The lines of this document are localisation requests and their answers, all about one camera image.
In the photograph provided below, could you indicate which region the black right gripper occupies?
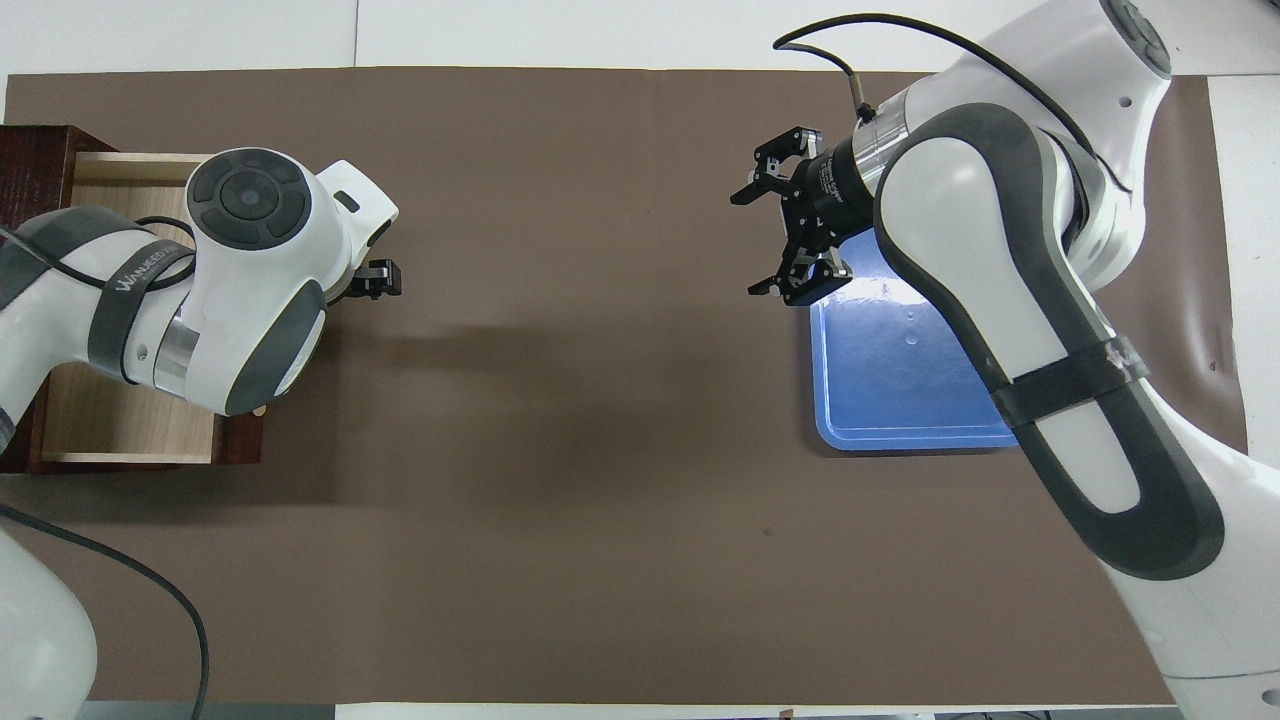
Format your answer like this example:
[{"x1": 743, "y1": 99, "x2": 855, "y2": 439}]
[{"x1": 730, "y1": 125, "x2": 881, "y2": 307}]

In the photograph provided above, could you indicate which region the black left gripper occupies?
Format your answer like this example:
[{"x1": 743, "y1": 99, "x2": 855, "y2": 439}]
[{"x1": 328, "y1": 256, "x2": 403, "y2": 301}]

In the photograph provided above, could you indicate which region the dark wooden drawer cabinet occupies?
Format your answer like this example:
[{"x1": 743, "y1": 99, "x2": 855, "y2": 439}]
[{"x1": 0, "y1": 125, "x2": 96, "y2": 476}]

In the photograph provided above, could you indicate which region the blue plastic tray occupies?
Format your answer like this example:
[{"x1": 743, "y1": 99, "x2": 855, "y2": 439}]
[{"x1": 805, "y1": 262, "x2": 1023, "y2": 453}]

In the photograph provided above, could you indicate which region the brown paper table mat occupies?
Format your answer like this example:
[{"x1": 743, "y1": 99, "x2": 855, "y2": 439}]
[{"x1": 0, "y1": 67, "x2": 1263, "y2": 706}]

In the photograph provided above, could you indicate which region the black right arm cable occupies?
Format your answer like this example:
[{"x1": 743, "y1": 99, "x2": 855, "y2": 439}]
[{"x1": 773, "y1": 13, "x2": 1136, "y2": 196}]

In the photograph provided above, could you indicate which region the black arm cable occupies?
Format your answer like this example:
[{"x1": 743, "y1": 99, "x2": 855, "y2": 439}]
[
  {"x1": 773, "y1": 13, "x2": 1136, "y2": 196},
  {"x1": 0, "y1": 215, "x2": 211, "y2": 720}
]

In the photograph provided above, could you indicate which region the black velcro cable strap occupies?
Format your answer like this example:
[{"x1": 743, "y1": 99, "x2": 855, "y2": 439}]
[
  {"x1": 88, "y1": 240, "x2": 198, "y2": 386},
  {"x1": 990, "y1": 338, "x2": 1151, "y2": 433}
]

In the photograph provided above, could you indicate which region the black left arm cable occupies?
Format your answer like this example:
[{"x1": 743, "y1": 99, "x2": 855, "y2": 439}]
[{"x1": 0, "y1": 215, "x2": 211, "y2": 720}]

